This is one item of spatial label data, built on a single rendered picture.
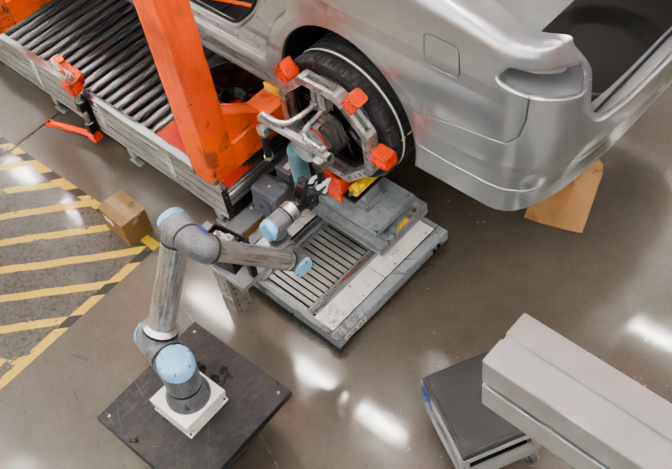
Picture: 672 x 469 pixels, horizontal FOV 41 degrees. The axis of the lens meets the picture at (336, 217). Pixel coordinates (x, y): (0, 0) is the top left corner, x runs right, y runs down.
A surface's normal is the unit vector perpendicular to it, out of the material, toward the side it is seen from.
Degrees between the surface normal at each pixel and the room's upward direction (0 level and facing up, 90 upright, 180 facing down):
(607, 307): 0
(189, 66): 90
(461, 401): 0
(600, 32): 0
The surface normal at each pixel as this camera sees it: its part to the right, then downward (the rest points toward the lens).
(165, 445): -0.11, -0.63
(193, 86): 0.73, 0.47
